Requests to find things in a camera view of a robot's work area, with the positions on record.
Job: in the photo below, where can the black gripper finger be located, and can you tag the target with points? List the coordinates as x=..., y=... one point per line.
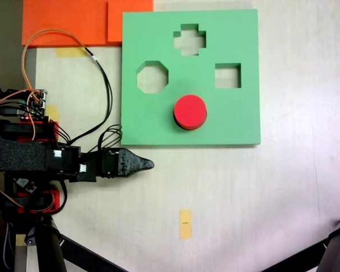
x=133, y=162

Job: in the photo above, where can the red cylinder block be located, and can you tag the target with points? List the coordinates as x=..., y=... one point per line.
x=190, y=110

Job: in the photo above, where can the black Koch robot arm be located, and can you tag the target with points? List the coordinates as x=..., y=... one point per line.
x=17, y=153

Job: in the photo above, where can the green shape sorter board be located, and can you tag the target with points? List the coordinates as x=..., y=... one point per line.
x=158, y=127

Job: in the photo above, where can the yellow masking tape piece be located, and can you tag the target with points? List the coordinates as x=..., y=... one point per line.
x=20, y=241
x=54, y=112
x=69, y=53

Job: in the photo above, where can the yellow tape with black mark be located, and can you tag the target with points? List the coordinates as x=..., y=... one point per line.
x=185, y=229

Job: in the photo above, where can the small converter board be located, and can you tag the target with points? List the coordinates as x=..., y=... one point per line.
x=22, y=182

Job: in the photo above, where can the small circuit board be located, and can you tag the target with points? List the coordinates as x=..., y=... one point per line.
x=38, y=106

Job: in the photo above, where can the black tripod leg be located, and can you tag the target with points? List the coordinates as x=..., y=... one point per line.
x=337, y=249
x=45, y=249

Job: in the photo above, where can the orange flat board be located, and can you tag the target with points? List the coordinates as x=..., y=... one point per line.
x=62, y=20
x=130, y=17

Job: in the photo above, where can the red base mount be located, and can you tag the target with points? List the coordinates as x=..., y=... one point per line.
x=55, y=201

